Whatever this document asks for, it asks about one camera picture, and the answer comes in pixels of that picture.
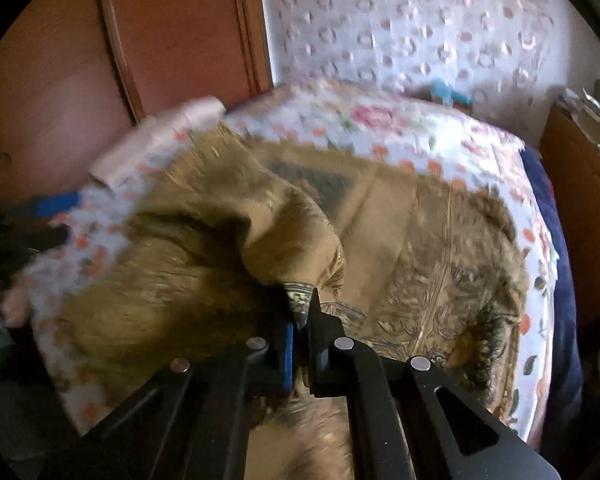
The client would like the person's left hand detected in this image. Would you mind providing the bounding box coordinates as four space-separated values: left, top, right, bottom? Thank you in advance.
0 287 33 328

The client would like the teal toy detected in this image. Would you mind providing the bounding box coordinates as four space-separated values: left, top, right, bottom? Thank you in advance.
427 77 473 108

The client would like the brown paisley patterned shirt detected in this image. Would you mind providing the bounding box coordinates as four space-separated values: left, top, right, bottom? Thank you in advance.
57 120 531 480

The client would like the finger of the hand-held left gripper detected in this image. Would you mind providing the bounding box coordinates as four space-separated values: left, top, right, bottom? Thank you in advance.
0 225 71 267
5 191 82 222

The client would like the wooden cabinet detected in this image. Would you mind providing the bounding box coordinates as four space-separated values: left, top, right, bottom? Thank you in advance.
540 102 600 331

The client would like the floral bedsheet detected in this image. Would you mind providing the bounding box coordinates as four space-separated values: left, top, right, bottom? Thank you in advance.
25 77 561 446

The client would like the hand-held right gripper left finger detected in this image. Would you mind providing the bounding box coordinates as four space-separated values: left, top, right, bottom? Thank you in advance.
39 320 296 480

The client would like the white circle-patterned curtain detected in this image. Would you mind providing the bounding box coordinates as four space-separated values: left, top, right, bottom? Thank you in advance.
257 0 581 111

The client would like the navy blue blanket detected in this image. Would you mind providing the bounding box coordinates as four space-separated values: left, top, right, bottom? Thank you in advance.
520 145 583 461

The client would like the pile of papers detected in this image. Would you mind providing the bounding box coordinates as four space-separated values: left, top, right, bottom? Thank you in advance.
560 80 600 161

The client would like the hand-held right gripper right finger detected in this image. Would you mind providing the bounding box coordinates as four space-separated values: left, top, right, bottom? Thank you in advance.
307 287 563 480

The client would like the wooden headboard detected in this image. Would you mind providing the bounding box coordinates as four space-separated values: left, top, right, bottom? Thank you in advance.
0 0 276 241

